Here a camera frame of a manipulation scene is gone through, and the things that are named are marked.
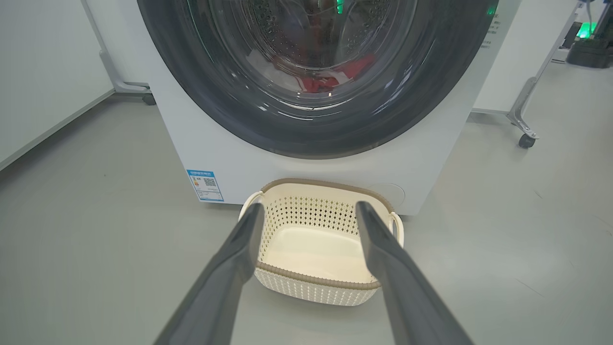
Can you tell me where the grey metal stand frame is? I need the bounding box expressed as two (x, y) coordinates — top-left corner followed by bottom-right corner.
(80, 0), (157, 106)

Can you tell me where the white round filter flap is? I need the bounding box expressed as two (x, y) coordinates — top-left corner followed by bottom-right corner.
(368, 182), (406, 209)

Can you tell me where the black equipment with green light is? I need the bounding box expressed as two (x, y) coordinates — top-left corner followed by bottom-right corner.
(551, 0), (613, 69)

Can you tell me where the red white-striped sports garment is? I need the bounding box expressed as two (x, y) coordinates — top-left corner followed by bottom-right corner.
(249, 50), (376, 95)

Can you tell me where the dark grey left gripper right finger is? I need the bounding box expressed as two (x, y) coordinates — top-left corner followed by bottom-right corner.
(355, 201), (475, 345)

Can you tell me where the cream perforated laundry basket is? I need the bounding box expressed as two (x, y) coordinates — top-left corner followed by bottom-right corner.
(238, 178), (405, 307)

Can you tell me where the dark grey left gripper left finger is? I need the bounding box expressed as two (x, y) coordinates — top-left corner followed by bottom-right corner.
(153, 202), (265, 345)

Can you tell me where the white partition panel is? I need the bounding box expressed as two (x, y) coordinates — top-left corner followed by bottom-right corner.
(472, 0), (586, 115)

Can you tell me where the blue energy label sticker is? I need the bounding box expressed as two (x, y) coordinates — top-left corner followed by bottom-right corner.
(186, 169), (225, 203)

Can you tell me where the round dark washing machine door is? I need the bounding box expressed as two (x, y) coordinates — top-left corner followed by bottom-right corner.
(137, 0), (500, 160)

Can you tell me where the perforated steel drum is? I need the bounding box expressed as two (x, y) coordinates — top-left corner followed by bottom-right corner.
(211, 0), (417, 104)

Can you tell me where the white front-load washing machine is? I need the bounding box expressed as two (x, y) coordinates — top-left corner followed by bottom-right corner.
(136, 0), (522, 216)

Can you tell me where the grey metal partition leg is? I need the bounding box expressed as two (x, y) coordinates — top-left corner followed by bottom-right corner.
(507, 0), (597, 140)

